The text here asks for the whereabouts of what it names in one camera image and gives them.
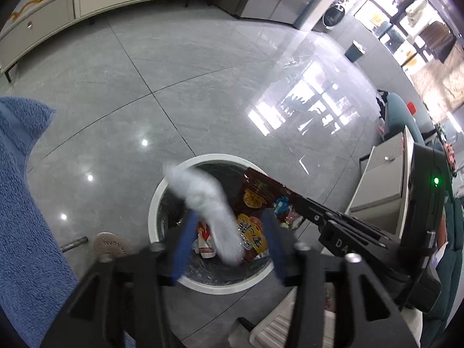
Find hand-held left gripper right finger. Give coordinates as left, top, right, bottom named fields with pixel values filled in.
left=262, top=208, right=423, bottom=348

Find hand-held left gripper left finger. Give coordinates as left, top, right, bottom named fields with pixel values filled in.
left=40, top=212, right=198, bottom=348

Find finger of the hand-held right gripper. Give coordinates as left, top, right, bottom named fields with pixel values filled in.
left=292, top=201, right=329, bottom=230
left=295, top=194, right=399, bottom=243

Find white round trash bin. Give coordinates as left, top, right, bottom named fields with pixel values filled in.
left=148, top=154, right=276, bottom=294

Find white plastic bag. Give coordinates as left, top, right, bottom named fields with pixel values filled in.
left=163, top=163, right=244, bottom=266

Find person's right forearm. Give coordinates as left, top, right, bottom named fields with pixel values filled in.
left=434, top=217, right=452, bottom=262

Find white and red carton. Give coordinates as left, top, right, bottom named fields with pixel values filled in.
left=196, top=221, right=218, bottom=260

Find orange snack packet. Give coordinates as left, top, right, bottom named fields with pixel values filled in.
left=235, top=214, right=271, bottom=260

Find white drawer cabinet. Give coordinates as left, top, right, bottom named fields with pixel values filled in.
left=344, top=127, right=416, bottom=238

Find beige woven slipper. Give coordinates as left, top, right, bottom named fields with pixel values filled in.
left=93, top=231, right=128, bottom=262

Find white slatted stool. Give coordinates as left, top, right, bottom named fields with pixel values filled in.
left=228, top=286, right=423, bottom=348

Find teal sofa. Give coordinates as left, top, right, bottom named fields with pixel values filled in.
left=377, top=92, right=426, bottom=146

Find blue terry mat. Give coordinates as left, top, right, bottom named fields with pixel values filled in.
left=0, top=96, right=84, bottom=348

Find small grey waste bin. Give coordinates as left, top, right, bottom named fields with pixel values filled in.
left=344, top=40, right=366, bottom=62

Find washing machine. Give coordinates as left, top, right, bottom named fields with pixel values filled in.
left=313, top=0, right=358, bottom=33

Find balcony window with laundry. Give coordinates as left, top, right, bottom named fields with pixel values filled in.
left=353, top=0, right=464, bottom=124

